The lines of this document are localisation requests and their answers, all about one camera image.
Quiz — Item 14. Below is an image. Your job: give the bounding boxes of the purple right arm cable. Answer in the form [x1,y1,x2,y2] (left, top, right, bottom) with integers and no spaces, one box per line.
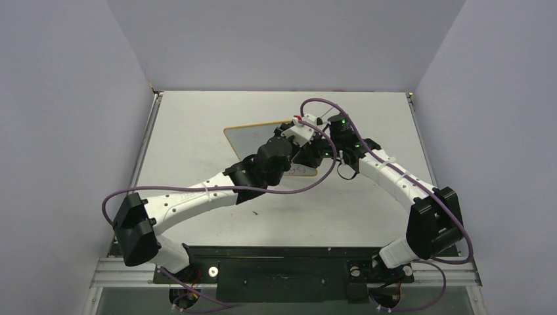
[300,98,474,314]

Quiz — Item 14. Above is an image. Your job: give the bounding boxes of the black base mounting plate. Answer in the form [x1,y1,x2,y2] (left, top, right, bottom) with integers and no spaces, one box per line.
[152,246,419,303]

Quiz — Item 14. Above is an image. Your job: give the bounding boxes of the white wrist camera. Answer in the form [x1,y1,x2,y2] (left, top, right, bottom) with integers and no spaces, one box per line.
[280,114,318,148]
[302,114,323,127]

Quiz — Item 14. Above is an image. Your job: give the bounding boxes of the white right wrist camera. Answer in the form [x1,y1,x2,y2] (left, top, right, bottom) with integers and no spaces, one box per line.
[302,114,323,127]

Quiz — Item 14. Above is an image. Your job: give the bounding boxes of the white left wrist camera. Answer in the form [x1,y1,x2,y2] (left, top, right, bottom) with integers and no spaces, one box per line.
[280,114,318,148]

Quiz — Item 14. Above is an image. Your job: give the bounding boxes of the aluminium front rail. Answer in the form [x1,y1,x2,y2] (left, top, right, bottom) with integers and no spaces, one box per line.
[90,258,481,288]

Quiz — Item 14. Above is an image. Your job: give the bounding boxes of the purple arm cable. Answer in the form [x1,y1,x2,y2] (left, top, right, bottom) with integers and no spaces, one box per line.
[300,98,474,314]
[101,119,338,314]

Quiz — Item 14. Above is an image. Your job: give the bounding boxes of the yellow framed whiteboard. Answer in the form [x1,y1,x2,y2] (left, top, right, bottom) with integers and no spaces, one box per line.
[223,121,318,177]

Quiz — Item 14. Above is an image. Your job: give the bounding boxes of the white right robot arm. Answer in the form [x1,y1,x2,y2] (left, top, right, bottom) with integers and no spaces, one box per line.
[289,114,470,280]

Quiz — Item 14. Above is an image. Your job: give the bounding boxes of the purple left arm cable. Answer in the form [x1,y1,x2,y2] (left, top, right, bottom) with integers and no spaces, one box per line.
[101,119,338,314]

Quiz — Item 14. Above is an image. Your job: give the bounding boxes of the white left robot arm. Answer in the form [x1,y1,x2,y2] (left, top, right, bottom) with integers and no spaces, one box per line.
[109,119,315,282]

